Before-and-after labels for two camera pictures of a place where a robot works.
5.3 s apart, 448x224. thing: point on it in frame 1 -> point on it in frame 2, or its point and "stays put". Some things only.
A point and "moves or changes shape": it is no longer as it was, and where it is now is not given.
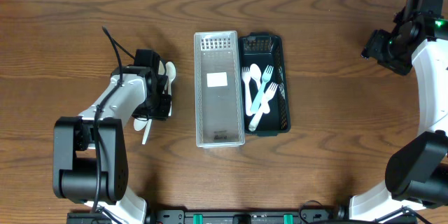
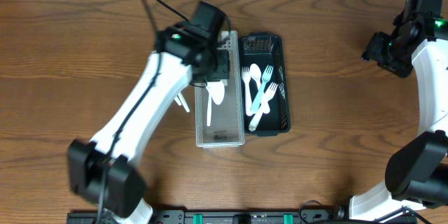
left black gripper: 162,89 -> 220,66
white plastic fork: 267,96 stays put
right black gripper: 374,47 stays put
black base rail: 345,215 stays put
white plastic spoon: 138,124 moves or changes shape
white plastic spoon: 161,68 moves or changes shape
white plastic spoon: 170,71 moves or changes shape
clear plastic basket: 219,115 stays put
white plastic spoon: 147,131 moves or changes shape
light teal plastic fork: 257,98 stays put
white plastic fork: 246,75 stays put
